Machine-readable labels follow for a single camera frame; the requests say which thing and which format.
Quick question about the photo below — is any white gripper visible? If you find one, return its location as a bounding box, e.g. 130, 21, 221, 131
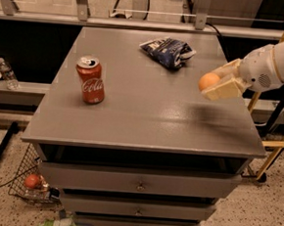
202, 44, 283, 101

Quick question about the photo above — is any orange fruit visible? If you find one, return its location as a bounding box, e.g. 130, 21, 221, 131
198, 72, 220, 91

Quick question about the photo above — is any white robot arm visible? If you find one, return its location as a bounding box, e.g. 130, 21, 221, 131
198, 42, 284, 101

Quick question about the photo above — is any red coca-cola can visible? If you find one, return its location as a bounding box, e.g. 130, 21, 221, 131
75, 55, 105, 105

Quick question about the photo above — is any blue chip bag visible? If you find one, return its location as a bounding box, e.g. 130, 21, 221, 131
139, 37, 196, 69

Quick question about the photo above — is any grey drawer cabinet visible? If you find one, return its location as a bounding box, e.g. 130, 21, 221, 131
23, 27, 264, 226

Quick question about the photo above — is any clear plastic water bottle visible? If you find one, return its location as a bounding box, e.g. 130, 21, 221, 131
0, 58, 19, 90

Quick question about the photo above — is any green packet on floor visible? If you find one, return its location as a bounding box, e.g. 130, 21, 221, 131
35, 214, 82, 226

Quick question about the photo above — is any red apple in basket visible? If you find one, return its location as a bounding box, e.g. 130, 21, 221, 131
24, 174, 40, 189

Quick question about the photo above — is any black cable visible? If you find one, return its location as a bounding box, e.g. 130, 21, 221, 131
204, 22, 231, 57

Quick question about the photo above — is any black wire basket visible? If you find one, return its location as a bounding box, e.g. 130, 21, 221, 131
8, 145, 60, 206

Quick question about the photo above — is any metal railing frame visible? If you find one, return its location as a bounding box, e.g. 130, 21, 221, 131
0, 0, 284, 39

